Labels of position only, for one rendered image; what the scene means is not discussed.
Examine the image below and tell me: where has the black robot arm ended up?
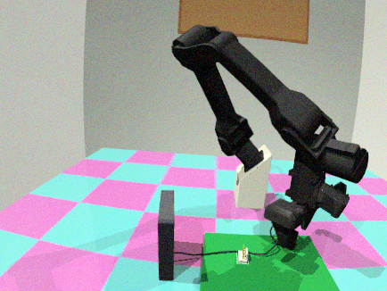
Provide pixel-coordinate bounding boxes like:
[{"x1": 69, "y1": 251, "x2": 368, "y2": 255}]
[{"x1": 171, "y1": 24, "x2": 368, "y2": 219}]

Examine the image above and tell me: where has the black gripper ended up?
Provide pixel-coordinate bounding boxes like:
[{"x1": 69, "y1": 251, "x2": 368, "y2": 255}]
[{"x1": 263, "y1": 165, "x2": 325, "y2": 248}]

